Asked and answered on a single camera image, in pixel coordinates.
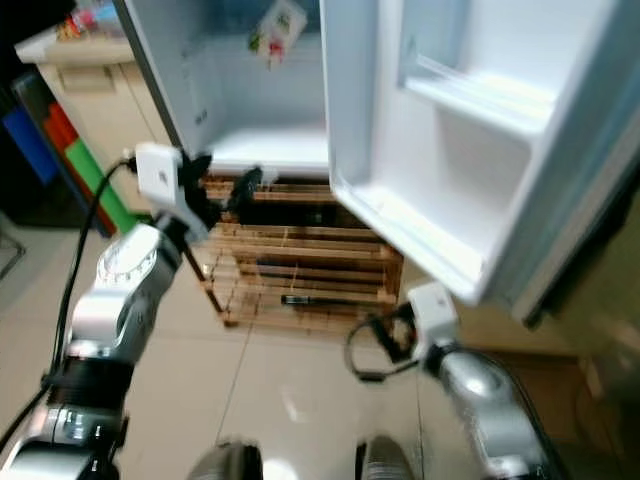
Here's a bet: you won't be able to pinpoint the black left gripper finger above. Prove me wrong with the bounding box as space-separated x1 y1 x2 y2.
227 166 264 214

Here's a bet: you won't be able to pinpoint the white juice carton green cap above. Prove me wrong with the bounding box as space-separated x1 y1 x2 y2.
247 0 309 72

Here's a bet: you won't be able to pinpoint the white fridge body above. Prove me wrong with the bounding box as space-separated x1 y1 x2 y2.
113 0 337 179

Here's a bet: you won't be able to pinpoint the wooden wine rack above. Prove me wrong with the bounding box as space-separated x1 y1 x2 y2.
188 172 408 331

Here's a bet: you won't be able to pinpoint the slim black object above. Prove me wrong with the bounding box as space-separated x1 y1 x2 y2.
279 292 330 307

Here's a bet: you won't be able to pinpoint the green board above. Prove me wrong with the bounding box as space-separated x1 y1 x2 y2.
64 136 138 237

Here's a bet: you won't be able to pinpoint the robot right leg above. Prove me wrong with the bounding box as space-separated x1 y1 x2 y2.
354 434 422 480

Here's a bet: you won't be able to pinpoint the robot leg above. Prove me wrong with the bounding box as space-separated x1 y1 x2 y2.
187 438 263 480
354 434 422 480

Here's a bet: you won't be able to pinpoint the beige low cabinet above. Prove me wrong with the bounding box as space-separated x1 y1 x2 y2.
14 24 163 233

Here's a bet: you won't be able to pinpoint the red board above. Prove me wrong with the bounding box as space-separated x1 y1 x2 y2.
44 99 82 153

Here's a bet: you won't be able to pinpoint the blue board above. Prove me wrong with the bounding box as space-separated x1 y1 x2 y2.
2 104 58 187

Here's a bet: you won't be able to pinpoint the colourful food packets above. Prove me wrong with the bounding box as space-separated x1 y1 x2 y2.
57 0 126 43

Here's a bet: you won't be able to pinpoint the robot left leg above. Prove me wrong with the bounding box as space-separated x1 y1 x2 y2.
187 438 263 480

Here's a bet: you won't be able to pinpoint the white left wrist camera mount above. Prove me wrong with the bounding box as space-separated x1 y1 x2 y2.
134 141 187 217

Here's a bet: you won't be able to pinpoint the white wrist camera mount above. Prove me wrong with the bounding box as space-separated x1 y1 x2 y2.
134 141 187 217
406 281 460 362

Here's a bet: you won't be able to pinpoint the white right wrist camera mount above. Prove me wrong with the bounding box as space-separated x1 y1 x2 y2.
406 281 460 362

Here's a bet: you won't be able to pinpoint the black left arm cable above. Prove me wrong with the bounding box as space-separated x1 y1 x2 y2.
0 157 139 456

